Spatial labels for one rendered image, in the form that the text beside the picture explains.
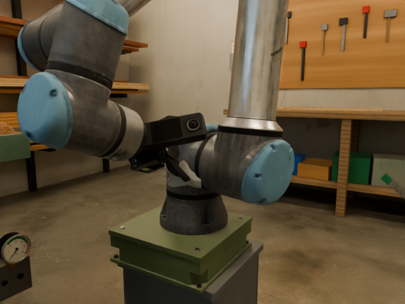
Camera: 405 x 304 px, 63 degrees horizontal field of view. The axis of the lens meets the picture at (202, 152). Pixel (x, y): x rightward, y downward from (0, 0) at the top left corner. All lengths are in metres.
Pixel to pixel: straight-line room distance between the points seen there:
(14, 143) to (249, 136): 0.53
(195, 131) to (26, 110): 0.26
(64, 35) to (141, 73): 4.14
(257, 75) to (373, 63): 2.76
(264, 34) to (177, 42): 3.56
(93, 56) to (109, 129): 0.10
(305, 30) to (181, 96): 1.64
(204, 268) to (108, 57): 0.51
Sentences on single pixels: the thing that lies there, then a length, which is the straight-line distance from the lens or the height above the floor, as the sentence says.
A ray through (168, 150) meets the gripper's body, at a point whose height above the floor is 0.89.
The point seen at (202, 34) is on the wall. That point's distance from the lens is 4.10.
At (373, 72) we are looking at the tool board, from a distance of 3.44.
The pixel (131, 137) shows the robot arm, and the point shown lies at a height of 0.92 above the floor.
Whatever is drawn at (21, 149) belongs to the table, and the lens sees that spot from 0.87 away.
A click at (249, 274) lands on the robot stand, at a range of 1.02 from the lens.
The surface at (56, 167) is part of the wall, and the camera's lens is 4.05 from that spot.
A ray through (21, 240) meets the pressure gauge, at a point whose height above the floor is 0.67.
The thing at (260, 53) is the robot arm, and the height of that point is 1.07.
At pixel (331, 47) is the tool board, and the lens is 3.51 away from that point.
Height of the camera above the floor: 0.99
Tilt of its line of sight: 10 degrees down
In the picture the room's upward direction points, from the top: straight up
